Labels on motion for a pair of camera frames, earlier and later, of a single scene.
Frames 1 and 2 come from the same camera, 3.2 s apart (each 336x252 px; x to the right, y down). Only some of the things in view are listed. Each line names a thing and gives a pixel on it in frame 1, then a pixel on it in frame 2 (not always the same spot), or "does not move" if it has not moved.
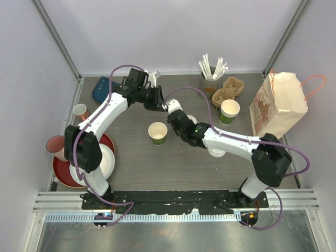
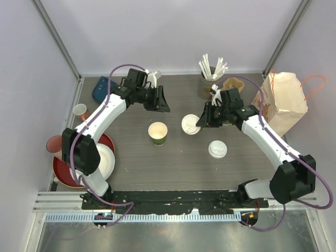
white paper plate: [106, 166] does not move
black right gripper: [176, 130] → [206, 119]
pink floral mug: [56, 145] does not move
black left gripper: [158, 101] does not move
